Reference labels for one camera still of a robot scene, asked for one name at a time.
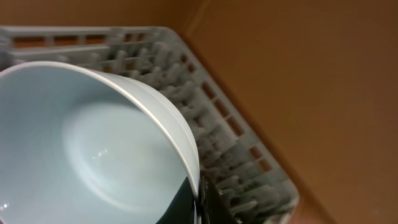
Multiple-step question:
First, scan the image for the small light blue bowl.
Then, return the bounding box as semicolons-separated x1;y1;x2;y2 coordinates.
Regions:
1;62;200;224

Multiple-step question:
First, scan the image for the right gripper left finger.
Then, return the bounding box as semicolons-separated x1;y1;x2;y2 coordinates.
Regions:
156;177;196;224

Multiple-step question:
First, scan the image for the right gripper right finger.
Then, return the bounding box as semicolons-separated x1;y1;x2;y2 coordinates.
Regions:
200;175;238;224

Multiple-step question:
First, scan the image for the grey dishwasher rack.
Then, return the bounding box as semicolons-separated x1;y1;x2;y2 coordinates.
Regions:
1;26;300;223

